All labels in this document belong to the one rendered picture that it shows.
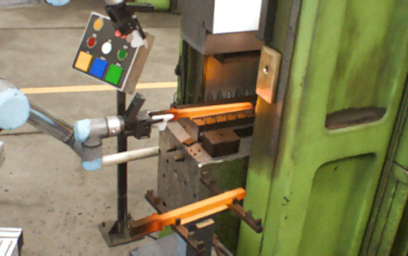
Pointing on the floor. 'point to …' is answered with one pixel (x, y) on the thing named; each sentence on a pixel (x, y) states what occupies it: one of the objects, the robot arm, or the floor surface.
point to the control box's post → (121, 162)
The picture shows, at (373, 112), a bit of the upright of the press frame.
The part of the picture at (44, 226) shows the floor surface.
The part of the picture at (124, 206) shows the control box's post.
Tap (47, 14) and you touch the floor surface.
